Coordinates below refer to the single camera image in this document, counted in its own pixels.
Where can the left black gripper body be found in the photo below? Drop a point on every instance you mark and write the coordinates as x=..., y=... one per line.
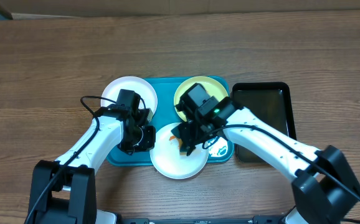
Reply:
x=142, y=139

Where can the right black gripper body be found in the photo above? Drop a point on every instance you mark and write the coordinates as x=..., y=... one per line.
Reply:
x=197, y=132

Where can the white plate front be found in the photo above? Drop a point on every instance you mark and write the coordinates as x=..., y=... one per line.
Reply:
x=167, y=160

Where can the white plate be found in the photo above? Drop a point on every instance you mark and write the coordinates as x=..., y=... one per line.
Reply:
x=167, y=160
x=139, y=85

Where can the green yellow sponge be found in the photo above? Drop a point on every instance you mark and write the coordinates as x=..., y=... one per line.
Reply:
x=182, y=148

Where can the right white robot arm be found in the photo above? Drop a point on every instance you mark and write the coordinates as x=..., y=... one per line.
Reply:
x=324, y=186

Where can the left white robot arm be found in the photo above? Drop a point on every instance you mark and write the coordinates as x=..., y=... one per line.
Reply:
x=64, y=190

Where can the teal plastic tray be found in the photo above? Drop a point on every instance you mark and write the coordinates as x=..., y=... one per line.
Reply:
x=165, y=113

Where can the black water tray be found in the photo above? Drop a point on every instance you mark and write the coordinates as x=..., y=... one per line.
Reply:
x=269, y=102

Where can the yellow-green plate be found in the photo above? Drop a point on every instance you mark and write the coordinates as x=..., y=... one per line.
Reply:
x=211, y=85

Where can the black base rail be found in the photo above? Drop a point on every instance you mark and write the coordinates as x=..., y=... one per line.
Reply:
x=258, y=219

